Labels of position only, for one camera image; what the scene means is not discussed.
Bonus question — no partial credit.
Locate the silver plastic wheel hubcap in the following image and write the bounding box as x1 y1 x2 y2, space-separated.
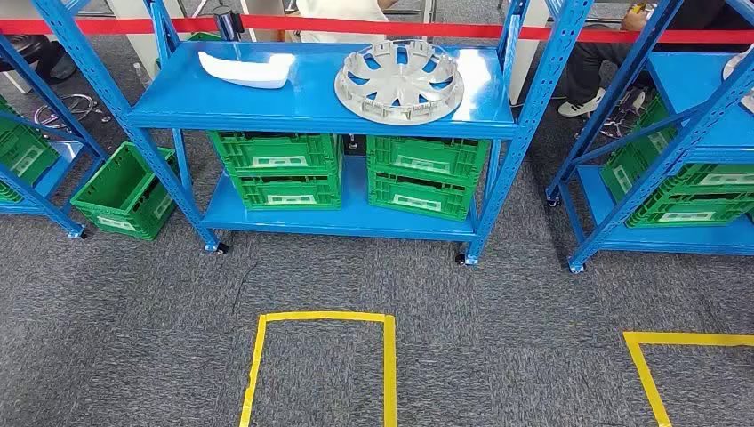
333 38 465 126
721 46 754 114

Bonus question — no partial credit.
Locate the white plastic mirror cover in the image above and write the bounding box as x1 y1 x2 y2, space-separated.
197 51 296 90

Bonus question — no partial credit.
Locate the red barrier belt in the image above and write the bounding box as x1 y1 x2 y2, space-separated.
0 15 754 46

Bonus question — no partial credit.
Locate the black chrome barrier post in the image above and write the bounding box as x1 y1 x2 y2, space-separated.
212 5 243 43

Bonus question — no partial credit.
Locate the yellow floor tape square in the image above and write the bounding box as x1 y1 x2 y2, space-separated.
622 331 754 427

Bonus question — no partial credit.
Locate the blue metal shelf rack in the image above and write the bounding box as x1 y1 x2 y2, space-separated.
0 32 110 240
544 0 754 275
32 0 596 268

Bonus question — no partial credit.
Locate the white desk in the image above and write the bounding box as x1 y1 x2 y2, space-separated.
509 0 552 106
106 0 198 81

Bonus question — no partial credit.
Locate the swivel chair chrome base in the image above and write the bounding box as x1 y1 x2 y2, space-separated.
574 88 649 141
0 34 113 132

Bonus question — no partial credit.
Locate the person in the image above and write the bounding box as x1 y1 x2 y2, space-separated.
294 0 402 44
556 0 754 119

